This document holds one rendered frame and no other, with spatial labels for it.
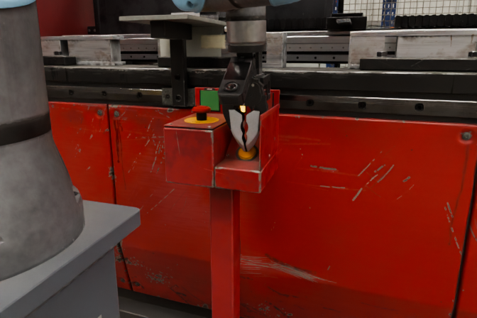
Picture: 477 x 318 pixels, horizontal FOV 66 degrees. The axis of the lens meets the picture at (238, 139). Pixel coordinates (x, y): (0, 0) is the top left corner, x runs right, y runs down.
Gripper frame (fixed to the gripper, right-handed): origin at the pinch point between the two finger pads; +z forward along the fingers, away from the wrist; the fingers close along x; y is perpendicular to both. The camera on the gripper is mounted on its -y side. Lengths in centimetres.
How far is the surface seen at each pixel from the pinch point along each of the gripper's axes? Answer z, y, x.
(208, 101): -7.0, 9.3, 11.6
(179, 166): 2.8, -6.7, 11.8
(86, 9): -31, 92, 109
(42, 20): -27, 64, 109
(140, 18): -25.4, 10.8, 28.1
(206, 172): 3.4, -6.8, 5.9
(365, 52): -15.7, 34.4, -22.2
